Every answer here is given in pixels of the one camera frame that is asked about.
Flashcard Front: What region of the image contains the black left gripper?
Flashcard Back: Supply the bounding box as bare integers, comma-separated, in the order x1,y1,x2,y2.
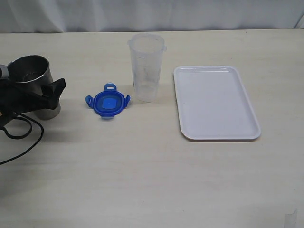
0,78,66,130

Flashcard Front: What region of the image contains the stainless steel cup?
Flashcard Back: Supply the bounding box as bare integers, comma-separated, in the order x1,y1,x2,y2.
0,55,61,120

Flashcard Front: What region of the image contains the blue snap-lock lid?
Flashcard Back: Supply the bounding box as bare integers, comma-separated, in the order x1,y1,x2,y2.
85,82,131,120

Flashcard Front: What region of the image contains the clear tall plastic container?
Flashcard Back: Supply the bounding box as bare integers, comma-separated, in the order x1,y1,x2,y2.
128,33,167,102

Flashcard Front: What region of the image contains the white rectangular plastic tray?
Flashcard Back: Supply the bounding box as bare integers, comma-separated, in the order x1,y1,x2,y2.
173,66,261,142

